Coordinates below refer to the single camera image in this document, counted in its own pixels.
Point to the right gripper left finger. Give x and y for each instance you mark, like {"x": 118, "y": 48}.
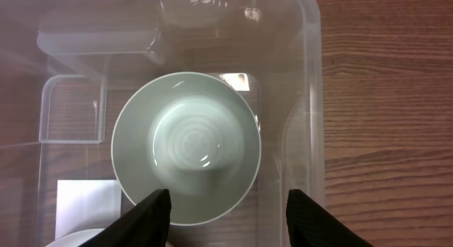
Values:
{"x": 146, "y": 225}

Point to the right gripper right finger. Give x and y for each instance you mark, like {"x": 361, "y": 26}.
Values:
{"x": 310, "y": 225}

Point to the grey plate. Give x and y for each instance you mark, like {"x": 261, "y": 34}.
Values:
{"x": 75, "y": 239}

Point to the grey bowl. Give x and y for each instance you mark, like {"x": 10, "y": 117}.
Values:
{"x": 195, "y": 136}

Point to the white label in bin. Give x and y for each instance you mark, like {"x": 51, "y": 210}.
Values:
{"x": 86, "y": 204}

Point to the clear plastic storage bin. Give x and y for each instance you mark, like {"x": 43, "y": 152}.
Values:
{"x": 69, "y": 66}

